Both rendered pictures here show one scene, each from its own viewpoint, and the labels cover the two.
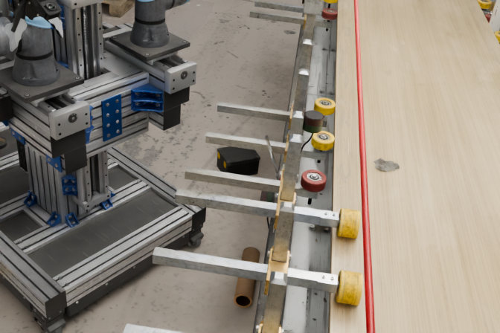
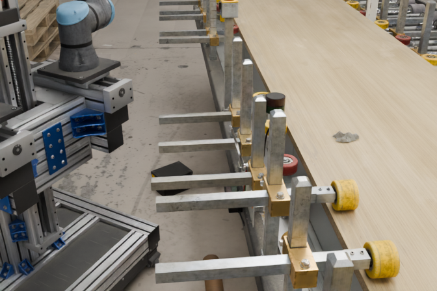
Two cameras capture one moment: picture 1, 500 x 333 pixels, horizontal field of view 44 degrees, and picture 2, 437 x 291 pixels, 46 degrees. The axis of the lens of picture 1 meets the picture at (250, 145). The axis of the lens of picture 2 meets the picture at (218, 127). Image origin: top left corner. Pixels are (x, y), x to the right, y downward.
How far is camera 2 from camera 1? 0.52 m
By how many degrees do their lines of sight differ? 10
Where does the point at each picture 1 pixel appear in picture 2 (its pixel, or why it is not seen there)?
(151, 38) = (81, 61)
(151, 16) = (79, 39)
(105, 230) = (62, 269)
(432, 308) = not seen: outside the picture
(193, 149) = (126, 178)
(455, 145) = (395, 109)
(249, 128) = not seen: hidden behind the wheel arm
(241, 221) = (190, 232)
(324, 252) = not seen: hidden behind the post
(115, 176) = (60, 215)
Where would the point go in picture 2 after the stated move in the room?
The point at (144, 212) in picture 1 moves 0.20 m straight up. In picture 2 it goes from (99, 243) to (94, 207)
